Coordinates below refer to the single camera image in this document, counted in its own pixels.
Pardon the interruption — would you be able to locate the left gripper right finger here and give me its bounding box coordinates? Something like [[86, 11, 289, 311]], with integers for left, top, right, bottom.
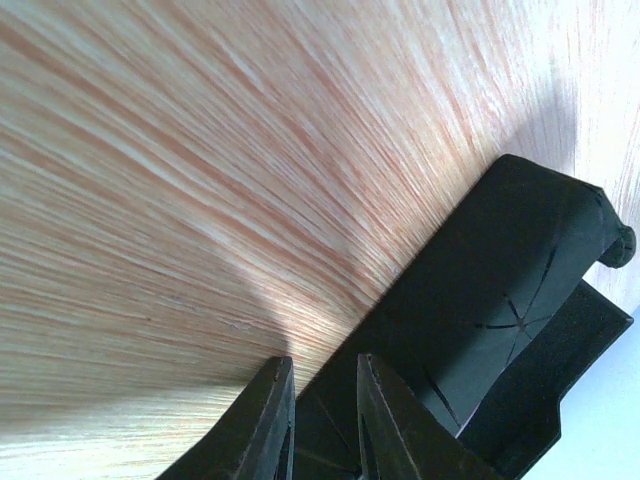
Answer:
[[357, 354, 500, 480]]

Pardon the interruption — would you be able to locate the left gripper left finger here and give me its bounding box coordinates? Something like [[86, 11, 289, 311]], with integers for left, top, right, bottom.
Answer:
[[162, 356, 295, 480]]

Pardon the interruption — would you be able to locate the black glasses case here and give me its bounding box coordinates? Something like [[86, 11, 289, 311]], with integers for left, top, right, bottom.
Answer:
[[293, 155, 635, 479]]

